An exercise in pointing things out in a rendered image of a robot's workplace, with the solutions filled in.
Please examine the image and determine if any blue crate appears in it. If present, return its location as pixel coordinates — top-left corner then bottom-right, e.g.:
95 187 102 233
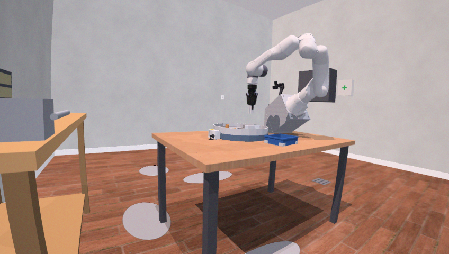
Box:
264 134 298 147

